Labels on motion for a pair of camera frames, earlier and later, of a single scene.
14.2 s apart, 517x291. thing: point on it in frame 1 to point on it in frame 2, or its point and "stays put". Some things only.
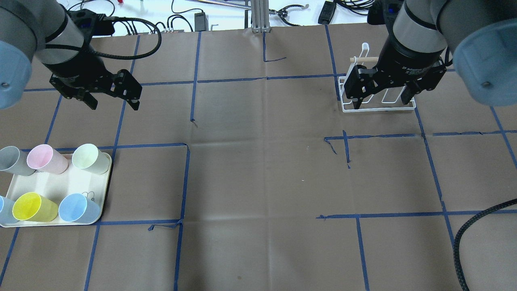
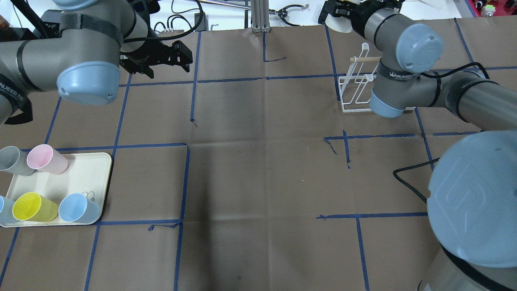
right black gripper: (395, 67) to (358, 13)
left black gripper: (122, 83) to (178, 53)
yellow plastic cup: (32, 206) stays put
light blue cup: (76, 207) stays put
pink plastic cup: (45, 159) stays put
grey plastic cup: (13, 161) stays put
